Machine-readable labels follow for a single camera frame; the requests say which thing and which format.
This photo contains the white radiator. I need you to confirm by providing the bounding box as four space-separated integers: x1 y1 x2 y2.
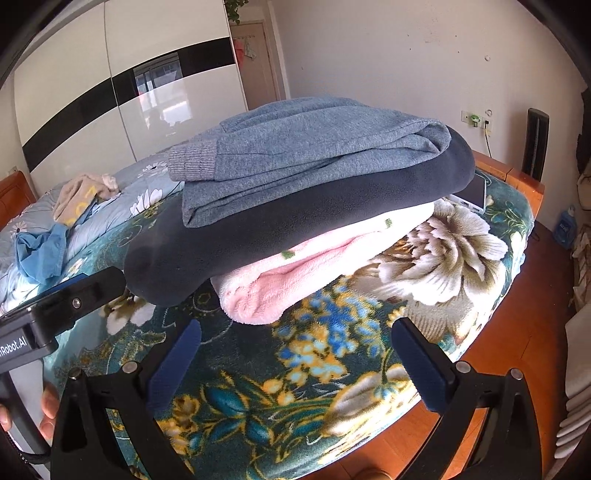
554 305 591 462

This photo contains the blue detergent bottle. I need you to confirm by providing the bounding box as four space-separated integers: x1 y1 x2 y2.
556 205 578 250

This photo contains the brown wooden door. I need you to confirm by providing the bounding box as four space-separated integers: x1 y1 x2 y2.
231 21 289 112

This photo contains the beige garment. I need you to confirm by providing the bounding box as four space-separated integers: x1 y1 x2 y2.
52 173 122 228

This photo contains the white wall socket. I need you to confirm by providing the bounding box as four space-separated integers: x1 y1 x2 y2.
462 109 494 130

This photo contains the blue daisy print quilt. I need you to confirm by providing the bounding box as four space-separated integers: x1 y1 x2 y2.
0 152 185 315

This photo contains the white phone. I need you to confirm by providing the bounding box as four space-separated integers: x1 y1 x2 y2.
450 173 492 213

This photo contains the person's left hand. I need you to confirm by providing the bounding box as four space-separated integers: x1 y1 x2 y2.
0 387 61 441

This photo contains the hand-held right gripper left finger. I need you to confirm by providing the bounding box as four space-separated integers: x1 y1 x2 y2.
50 318 204 480

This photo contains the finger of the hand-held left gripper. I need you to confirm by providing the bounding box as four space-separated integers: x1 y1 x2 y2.
28 268 129 335

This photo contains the blue garment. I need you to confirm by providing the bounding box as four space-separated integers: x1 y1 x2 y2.
14 224 70 284

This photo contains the teal floral blanket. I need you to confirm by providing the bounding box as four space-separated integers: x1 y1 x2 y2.
41 175 532 480

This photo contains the green hanging plant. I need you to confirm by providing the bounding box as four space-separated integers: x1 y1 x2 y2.
223 0 252 25

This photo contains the white wardrobe with black stripe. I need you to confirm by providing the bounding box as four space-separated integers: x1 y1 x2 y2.
11 0 247 185

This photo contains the grey knit sweater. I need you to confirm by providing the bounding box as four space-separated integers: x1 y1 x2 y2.
167 95 452 228

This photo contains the dark grey fleece garment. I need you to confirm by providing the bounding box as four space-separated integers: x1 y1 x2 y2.
124 124 476 306

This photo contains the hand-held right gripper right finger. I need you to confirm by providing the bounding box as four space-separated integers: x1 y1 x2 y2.
392 318 543 480

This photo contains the black upright appliance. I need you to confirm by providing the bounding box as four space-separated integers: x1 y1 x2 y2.
522 107 551 181

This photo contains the pink fleece garment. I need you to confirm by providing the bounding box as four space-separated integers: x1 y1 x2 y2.
210 200 437 326

